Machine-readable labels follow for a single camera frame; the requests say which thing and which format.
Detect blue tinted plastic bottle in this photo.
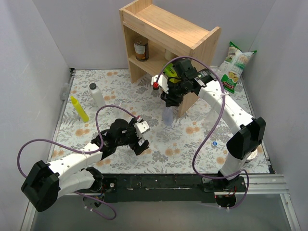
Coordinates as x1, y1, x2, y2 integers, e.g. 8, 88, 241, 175
162, 107, 174, 126

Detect clear plastic bottle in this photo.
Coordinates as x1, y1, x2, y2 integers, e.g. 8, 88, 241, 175
112, 101, 126, 112

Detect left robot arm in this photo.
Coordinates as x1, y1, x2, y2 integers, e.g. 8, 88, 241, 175
21, 117, 150, 212

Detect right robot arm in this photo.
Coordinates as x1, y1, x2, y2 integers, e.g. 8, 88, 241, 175
151, 56, 266, 191

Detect yellow squeeze bottle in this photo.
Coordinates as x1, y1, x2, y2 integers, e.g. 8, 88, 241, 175
71, 96, 89, 123

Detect white bottle black cap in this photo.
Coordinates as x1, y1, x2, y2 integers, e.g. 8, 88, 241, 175
89, 83, 106, 108

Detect green and black box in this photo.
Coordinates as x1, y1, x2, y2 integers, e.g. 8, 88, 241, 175
163, 63, 180, 83

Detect white cup on shelf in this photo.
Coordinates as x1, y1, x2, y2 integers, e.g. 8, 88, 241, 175
164, 49, 177, 61

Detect wooden shelf unit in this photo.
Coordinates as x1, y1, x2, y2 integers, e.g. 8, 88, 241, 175
119, 0, 221, 118

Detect tin can on shelf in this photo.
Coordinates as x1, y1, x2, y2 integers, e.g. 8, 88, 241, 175
134, 36, 149, 61

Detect green chips bag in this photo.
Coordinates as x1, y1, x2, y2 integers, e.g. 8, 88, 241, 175
213, 41, 257, 93

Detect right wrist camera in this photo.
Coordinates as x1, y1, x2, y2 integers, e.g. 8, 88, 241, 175
151, 74, 169, 94

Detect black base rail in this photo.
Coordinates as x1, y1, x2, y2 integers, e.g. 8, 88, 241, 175
83, 173, 250, 209

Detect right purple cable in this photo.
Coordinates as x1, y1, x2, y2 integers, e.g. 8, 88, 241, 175
154, 56, 249, 209

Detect purple cable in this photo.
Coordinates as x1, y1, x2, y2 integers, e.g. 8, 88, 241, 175
18, 105, 141, 178
154, 56, 249, 209

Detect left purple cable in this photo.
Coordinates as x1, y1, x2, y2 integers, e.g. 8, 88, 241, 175
18, 105, 141, 178

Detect aluminium frame rail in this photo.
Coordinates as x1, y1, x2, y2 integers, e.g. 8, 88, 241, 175
242, 174, 301, 231

